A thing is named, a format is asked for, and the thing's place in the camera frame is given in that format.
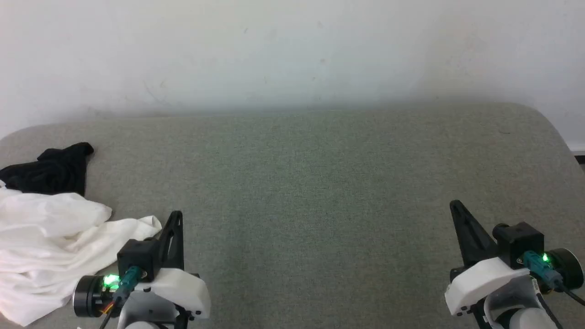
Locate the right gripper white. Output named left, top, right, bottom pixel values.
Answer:
left=445, top=200, right=533, bottom=317

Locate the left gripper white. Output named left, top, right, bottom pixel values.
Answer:
left=133, top=211, right=211, bottom=319

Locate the white shirt with black sleeves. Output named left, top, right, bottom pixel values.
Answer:
left=0, top=142, right=163, bottom=327

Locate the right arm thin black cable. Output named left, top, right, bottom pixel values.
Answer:
left=522, top=250, right=585, bottom=307

